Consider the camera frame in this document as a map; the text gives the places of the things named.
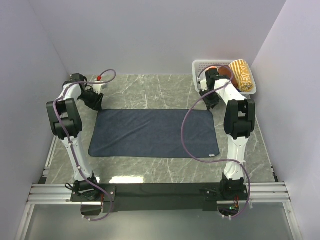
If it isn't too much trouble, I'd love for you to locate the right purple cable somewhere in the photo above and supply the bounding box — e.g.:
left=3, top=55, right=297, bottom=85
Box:
left=180, top=65, right=252, bottom=220

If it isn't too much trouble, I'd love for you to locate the brown rolled towel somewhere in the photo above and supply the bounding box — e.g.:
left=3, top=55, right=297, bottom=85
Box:
left=218, top=66, right=232, bottom=80

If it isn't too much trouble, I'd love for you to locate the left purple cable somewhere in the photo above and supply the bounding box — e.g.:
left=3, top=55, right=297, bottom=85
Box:
left=54, top=68, right=117, bottom=222

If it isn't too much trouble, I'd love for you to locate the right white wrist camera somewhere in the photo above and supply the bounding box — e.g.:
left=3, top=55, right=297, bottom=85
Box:
left=197, top=78, right=208, bottom=92

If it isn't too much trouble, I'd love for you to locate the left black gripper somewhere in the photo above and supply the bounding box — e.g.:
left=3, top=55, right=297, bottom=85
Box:
left=78, top=88, right=105, bottom=112

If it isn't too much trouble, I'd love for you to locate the purple cable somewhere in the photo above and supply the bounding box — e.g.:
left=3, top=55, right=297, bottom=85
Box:
left=180, top=65, right=252, bottom=220
left=54, top=68, right=117, bottom=222

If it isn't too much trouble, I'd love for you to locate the white plastic basket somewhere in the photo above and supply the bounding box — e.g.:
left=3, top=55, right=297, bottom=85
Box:
left=192, top=59, right=257, bottom=96

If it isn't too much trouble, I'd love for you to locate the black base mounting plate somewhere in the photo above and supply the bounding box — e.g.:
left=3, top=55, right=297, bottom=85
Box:
left=70, top=182, right=249, bottom=214

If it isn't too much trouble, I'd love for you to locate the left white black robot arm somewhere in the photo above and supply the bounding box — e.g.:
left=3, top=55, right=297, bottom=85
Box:
left=46, top=73, right=104, bottom=201

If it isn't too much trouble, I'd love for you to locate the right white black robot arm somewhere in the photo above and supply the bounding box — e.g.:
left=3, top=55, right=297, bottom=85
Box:
left=199, top=65, right=256, bottom=200

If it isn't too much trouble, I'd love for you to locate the yellow striped rolled towel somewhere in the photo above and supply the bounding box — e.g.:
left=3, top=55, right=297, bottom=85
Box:
left=229, top=59, right=255, bottom=93

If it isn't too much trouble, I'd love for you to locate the dark blue towel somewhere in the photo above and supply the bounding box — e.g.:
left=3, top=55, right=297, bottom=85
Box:
left=88, top=109, right=220, bottom=159

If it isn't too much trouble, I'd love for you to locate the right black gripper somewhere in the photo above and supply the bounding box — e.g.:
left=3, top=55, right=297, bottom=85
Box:
left=199, top=87, right=221, bottom=110

